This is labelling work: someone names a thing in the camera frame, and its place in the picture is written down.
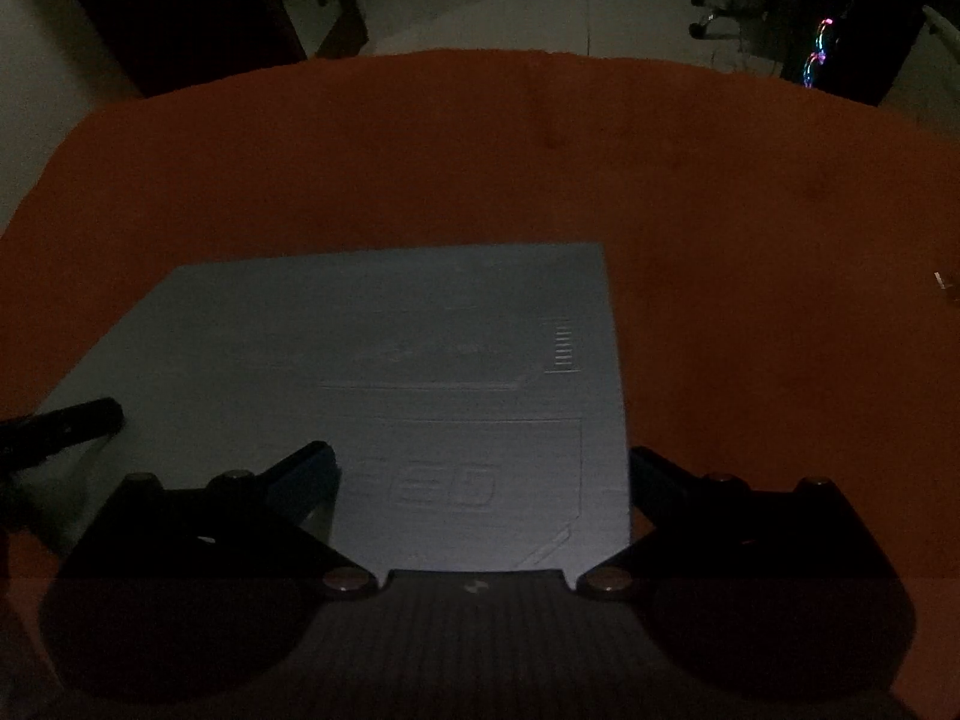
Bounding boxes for white box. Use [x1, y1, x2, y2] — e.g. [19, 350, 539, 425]
[25, 244, 630, 577]

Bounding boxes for red table cloth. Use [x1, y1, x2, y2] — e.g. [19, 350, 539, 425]
[2, 50, 958, 718]

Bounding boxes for computer tower rgb lights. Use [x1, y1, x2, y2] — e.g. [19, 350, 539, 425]
[800, 18, 836, 89]

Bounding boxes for office chair wheeled base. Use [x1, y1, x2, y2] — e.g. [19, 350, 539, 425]
[688, 0, 750, 41]

